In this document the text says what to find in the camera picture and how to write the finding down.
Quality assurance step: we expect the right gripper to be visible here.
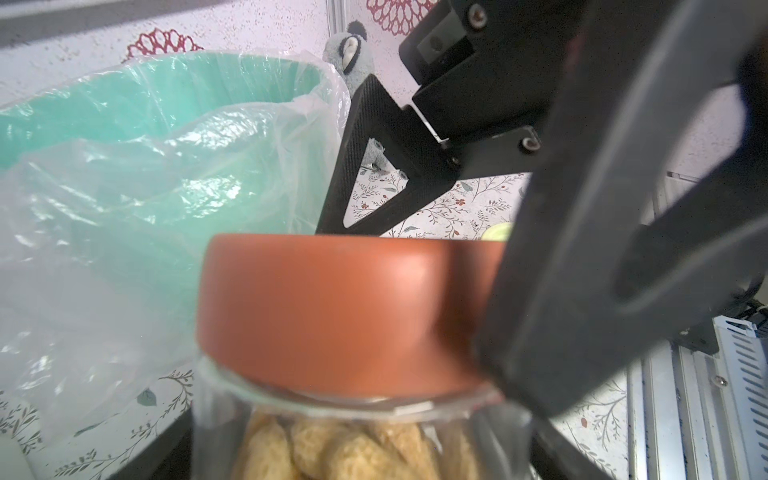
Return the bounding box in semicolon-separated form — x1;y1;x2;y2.
315;0;592;236

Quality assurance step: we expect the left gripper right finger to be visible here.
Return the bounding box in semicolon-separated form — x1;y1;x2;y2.
476;1;767;417

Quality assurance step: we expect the brown jar lid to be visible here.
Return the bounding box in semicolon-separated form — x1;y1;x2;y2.
197;234;504;398

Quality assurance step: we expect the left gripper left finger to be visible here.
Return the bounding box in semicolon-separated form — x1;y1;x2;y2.
110;409;193;480

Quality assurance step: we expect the green lidded peanut jar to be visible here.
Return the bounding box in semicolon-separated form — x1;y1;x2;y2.
481;222;514;242

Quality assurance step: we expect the aluminium rail frame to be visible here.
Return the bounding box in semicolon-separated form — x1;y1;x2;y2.
627;277;767;479

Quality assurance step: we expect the green trash bin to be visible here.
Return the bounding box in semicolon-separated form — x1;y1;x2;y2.
0;50;325;241

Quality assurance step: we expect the glass jar of peanuts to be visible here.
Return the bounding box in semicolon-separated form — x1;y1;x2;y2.
192;356;532;479

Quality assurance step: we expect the grey plush dog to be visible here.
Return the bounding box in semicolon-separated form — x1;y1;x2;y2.
323;20;375;97

